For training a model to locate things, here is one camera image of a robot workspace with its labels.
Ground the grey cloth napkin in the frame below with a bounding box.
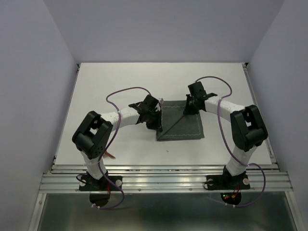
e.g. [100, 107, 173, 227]
[156, 100, 205, 141]

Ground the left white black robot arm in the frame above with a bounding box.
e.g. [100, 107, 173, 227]
[72, 95, 162, 192]

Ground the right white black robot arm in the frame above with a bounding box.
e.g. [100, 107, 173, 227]
[183, 81, 268, 191]

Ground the copper knife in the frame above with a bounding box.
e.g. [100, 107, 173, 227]
[109, 153, 116, 159]

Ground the copper fork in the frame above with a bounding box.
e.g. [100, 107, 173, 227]
[103, 151, 109, 158]

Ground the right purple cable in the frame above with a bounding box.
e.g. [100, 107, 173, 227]
[194, 76, 267, 208]

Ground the purple cable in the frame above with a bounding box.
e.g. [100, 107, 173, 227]
[91, 87, 151, 209]
[194, 76, 267, 208]

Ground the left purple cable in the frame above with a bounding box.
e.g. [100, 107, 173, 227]
[91, 87, 151, 209]

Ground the aluminium right side rail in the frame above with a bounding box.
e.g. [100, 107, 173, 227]
[242, 63, 280, 170]

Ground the aluminium rail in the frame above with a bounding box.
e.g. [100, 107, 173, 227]
[242, 63, 280, 170]
[39, 164, 294, 194]

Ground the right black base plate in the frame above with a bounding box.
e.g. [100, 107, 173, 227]
[205, 167, 251, 191]

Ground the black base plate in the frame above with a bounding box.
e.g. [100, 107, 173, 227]
[205, 167, 251, 191]
[76, 174, 122, 192]

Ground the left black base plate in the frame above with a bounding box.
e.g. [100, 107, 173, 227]
[76, 174, 122, 192]

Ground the aluminium front rail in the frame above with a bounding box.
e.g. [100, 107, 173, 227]
[39, 164, 294, 194]

